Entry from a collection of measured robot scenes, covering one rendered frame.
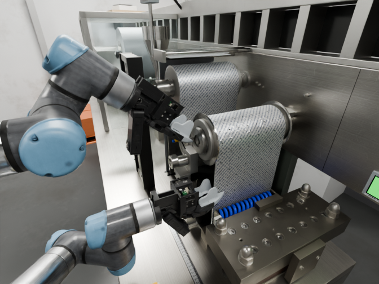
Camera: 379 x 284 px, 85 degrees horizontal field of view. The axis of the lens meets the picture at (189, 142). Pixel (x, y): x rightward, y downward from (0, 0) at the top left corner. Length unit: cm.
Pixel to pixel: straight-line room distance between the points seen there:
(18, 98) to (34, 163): 377
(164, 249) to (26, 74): 358
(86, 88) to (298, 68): 59
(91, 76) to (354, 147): 63
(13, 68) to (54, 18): 93
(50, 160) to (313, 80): 66
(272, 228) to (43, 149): 57
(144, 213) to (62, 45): 37
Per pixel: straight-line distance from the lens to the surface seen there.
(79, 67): 43
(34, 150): 31
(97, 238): 53
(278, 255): 62
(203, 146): 54
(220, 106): 79
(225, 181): 62
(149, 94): 48
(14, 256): 224
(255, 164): 66
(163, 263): 73
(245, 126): 58
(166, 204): 54
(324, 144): 72
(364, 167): 68
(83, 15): 140
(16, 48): 396
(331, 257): 85
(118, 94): 44
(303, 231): 70
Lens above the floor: 152
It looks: 29 degrees down
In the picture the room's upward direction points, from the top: straight up
